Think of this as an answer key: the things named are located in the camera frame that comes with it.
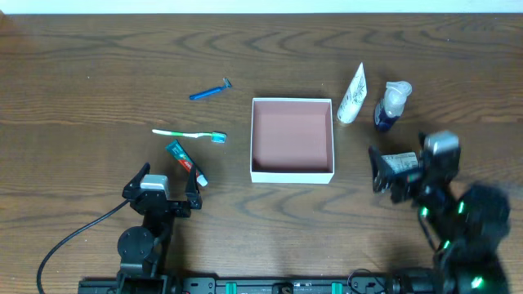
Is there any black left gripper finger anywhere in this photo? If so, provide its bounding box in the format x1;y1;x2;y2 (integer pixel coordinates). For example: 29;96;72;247
122;163;150;200
185;166;203;210

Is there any green and white soap box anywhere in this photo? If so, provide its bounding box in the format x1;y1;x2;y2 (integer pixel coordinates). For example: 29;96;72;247
382;152;418;173

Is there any green and red toothpaste tube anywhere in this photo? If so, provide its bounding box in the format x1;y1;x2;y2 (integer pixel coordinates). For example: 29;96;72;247
165;140;208;187

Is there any green and white toothbrush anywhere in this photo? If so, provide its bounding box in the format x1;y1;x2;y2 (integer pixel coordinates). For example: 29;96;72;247
152;129;227;144

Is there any white Pantene tube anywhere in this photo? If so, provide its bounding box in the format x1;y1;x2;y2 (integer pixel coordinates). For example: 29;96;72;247
337;63;368;124

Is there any clear and blue pump bottle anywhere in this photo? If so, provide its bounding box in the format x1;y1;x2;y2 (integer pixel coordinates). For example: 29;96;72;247
373;81;412;132

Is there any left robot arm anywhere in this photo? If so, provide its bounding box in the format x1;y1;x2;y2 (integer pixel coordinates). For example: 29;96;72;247
116;163;203;294

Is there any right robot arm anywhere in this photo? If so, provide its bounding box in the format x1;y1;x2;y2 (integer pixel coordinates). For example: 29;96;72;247
369;147;510;293

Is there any white box with pink interior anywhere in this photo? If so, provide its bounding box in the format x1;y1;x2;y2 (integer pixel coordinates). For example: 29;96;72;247
249;97;335;185

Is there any blue disposable razor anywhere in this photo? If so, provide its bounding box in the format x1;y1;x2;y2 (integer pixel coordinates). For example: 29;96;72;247
189;78;232;100

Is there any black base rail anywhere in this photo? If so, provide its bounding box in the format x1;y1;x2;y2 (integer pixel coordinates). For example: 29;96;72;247
77;274;390;294

